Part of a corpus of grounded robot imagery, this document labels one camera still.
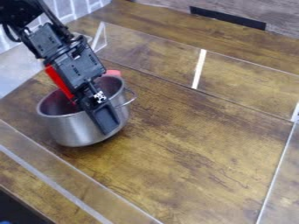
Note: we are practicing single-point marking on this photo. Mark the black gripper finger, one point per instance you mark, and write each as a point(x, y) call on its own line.
point(94, 103)

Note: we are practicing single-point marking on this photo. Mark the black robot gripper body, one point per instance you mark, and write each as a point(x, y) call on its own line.
point(76, 64)

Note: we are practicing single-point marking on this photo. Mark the red star-shaped block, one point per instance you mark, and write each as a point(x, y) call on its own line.
point(57, 81)

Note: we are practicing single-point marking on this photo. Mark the silver metal pot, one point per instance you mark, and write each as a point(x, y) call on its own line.
point(68, 122)

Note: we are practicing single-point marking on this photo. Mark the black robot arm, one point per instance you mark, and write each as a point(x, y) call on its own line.
point(30, 24)

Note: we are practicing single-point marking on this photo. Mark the small pink oval object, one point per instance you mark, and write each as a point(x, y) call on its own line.
point(113, 72)

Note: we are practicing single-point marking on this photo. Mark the clear acrylic triangular bracket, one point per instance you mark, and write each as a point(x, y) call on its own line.
point(98, 41)

